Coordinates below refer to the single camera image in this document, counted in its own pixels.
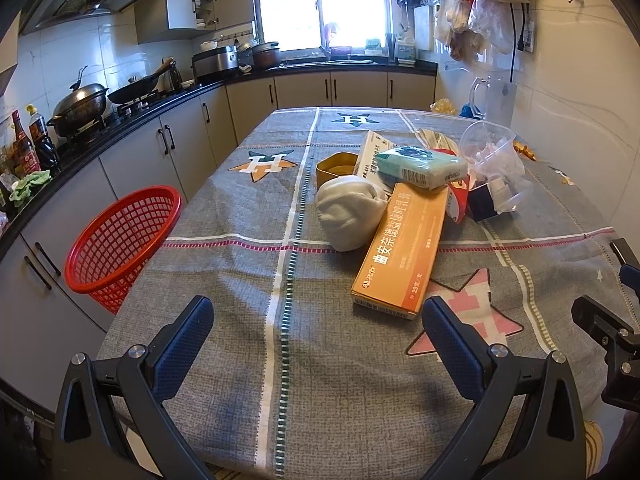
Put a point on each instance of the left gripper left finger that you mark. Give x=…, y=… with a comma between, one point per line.
x=88, y=440

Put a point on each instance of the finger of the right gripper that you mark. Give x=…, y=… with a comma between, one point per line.
x=629, y=264
x=614, y=335

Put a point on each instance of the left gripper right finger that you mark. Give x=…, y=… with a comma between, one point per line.
x=526, y=419

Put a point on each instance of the dark blue small box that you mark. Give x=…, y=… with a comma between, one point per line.
x=480, y=203

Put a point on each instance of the red snack package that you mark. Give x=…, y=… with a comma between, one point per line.
x=458, y=182

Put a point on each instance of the orange medicine box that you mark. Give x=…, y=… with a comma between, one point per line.
x=395, y=273

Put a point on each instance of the teal tissue pack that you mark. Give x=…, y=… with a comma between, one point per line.
x=421, y=167

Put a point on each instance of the white cloth glove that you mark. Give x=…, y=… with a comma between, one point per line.
x=350, y=208

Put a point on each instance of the white printed cardboard box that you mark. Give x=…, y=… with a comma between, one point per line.
x=366, y=165

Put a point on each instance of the yellow round container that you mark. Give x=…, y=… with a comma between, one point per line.
x=335, y=166

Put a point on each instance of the orange candy wrapper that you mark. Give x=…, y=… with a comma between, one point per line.
x=524, y=150

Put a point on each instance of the red plastic mesh basket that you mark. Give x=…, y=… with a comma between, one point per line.
x=113, y=249

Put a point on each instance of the grey patterned tablecloth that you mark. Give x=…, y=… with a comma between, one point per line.
x=295, y=381

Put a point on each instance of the blue plastic bag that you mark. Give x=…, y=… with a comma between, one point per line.
x=468, y=111

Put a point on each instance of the yellow plastic bag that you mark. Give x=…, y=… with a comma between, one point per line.
x=444, y=106

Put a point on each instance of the green cloth rag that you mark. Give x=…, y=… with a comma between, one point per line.
x=23, y=190

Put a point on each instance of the red label sauce bottle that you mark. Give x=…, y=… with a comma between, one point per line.
x=23, y=146

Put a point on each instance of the dark soy sauce bottle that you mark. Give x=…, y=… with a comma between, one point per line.
x=44, y=146

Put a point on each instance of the hanging plastic bags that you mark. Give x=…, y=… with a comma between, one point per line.
x=465, y=27

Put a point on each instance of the steel wok with lid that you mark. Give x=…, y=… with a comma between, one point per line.
x=84, y=106

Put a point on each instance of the black frying pan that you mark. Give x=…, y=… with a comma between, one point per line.
x=142, y=87

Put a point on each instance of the silver rice cooker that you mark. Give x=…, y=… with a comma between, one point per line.
x=211, y=63

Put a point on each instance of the dark cooking pot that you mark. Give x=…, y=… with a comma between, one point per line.
x=266, y=55

